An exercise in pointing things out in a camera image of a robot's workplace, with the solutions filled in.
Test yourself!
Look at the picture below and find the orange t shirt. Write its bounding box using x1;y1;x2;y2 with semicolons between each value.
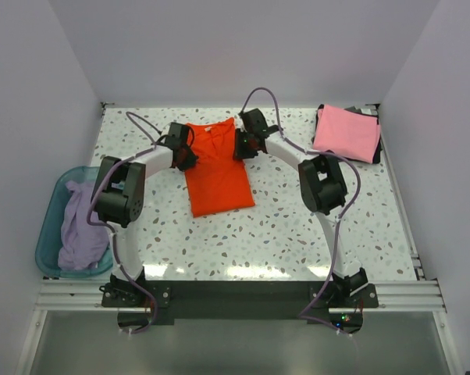
184;117;255;217

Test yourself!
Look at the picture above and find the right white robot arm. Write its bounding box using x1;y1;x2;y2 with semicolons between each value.
233;109;368;307

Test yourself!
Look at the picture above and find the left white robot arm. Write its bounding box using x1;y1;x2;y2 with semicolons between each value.
87;123;198;306

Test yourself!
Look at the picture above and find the pink folded t shirt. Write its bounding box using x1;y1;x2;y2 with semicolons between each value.
312;103;381;164

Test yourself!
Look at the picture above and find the lavender t shirt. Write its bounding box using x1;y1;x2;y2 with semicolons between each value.
58;180;109;271

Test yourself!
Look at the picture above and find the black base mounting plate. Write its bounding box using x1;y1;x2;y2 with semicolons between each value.
99;278;379;328

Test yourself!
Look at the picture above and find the teal plastic basket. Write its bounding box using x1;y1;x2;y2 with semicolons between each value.
35;166;112;279

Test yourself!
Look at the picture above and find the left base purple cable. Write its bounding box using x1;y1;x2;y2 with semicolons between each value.
117;300;160;335

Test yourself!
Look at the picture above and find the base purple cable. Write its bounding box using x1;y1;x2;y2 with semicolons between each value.
300;308;361;335
117;300;160;335

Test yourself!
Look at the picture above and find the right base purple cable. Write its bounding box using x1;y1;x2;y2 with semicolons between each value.
300;308;361;335

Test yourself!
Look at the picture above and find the aluminium frame rail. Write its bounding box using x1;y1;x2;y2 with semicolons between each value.
34;261;445;312

